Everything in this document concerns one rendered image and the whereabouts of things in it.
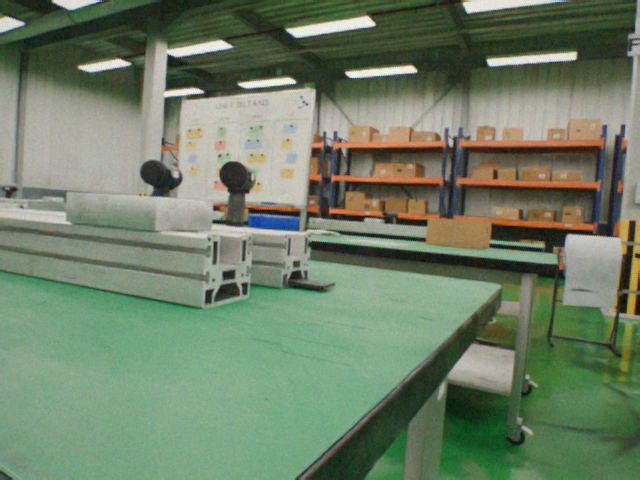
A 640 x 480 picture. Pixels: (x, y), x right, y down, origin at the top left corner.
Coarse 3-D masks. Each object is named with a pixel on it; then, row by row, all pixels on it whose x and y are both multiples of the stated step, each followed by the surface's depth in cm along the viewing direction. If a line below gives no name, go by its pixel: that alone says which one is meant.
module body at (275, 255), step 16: (256, 240) 70; (272, 240) 69; (288, 240) 69; (304, 240) 75; (256, 256) 70; (272, 256) 69; (288, 256) 70; (304, 256) 75; (256, 272) 70; (272, 272) 69; (288, 272) 70; (304, 272) 77
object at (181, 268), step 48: (0, 240) 65; (48, 240) 61; (96, 240) 59; (144, 240) 54; (192, 240) 51; (240, 240) 57; (96, 288) 58; (144, 288) 54; (192, 288) 51; (240, 288) 58
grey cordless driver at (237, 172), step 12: (228, 168) 92; (240, 168) 92; (228, 180) 92; (240, 180) 92; (252, 180) 100; (228, 192) 100; (240, 192) 97; (228, 204) 96; (240, 204) 96; (228, 216) 95; (240, 216) 96
